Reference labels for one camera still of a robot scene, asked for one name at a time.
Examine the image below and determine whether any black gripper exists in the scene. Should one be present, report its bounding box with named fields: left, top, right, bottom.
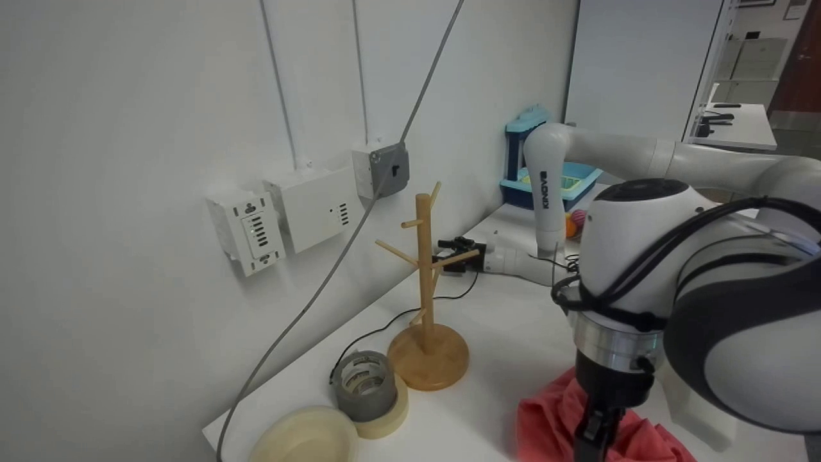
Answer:
left=573, top=347, right=659, bottom=462

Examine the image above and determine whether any coral printed cloth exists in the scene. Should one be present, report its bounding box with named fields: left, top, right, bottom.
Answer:
left=514, top=367, right=701, bottom=462

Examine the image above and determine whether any small orange plastic cup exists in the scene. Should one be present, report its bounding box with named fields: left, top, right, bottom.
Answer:
left=564, top=211, right=589, bottom=244

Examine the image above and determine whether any wooden mug tree stand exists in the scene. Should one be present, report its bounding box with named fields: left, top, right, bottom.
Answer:
left=371, top=180, right=482, bottom=392

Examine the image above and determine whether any black power adapter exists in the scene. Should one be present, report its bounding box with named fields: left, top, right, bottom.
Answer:
left=433, top=235, right=489, bottom=276

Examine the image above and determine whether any beige tape roll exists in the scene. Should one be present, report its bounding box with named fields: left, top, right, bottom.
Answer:
left=351, top=392, right=411, bottom=440

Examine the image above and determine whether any blue plastic rack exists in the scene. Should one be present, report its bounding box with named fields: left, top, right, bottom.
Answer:
left=498, top=101, right=606, bottom=213

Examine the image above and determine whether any white background desk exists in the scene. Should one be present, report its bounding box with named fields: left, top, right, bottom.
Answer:
left=679, top=80, right=783, bottom=154

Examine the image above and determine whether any cream plastic bowl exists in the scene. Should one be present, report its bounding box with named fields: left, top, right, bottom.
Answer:
left=249, top=406, right=361, bottom=462

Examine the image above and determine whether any grey junction box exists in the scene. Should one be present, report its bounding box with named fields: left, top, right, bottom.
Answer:
left=348, top=139, right=414, bottom=203

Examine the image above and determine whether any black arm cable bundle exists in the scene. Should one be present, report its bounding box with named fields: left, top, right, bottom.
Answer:
left=548, top=195, right=821, bottom=334

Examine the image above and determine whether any thin black cable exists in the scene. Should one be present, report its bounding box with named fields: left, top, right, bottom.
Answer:
left=331, top=268, right=482, bottom=380

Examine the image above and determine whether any grey wall cable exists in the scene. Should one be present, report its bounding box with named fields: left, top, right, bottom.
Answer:
left=213, top=0, right=467, bottom=462

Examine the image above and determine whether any plain white wall box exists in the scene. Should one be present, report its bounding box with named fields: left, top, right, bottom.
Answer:
left=262, top=163, right=361, bottom=257

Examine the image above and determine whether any white labelled wall box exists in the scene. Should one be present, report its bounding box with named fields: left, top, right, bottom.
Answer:
left=204, top=180, right=290, bottom=279

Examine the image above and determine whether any white wall conduit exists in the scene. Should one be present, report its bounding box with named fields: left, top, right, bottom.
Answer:
left=257, top=0, right=302, bottom=175
left=348, top=0, right=371, bottom=149

